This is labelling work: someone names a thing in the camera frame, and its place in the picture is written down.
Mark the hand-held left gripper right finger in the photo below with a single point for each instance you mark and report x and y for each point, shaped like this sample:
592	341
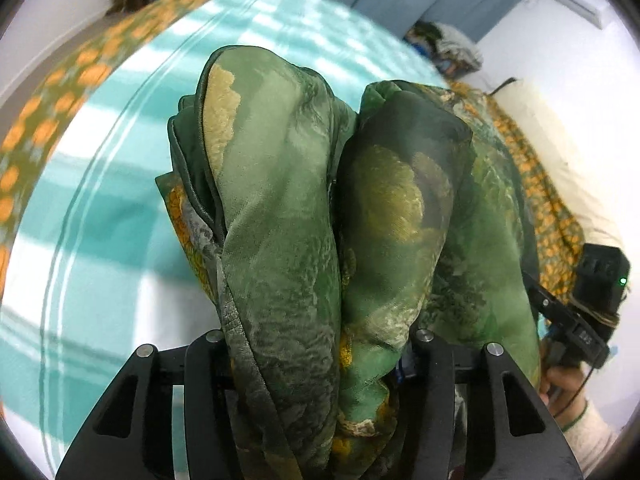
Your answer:
431	360

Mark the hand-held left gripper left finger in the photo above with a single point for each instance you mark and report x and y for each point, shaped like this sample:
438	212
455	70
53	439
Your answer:
210	360

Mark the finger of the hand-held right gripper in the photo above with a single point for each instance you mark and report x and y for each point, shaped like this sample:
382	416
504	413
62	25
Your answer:
545	297

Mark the green landscape print jacket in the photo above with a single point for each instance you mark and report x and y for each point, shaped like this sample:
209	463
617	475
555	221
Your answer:
280	185

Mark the pile of clothes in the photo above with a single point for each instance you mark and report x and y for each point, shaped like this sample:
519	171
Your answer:
445	47

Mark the person's right hand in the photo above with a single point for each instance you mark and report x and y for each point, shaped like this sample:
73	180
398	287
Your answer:
562	385

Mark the cream pillow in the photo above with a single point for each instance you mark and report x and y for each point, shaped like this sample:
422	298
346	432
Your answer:
550	140

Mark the teal plaid bed sheet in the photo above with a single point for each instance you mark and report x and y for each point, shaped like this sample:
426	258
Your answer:
125	210

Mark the orange floral quilt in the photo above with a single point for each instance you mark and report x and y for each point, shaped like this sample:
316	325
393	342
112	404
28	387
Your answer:
50	125

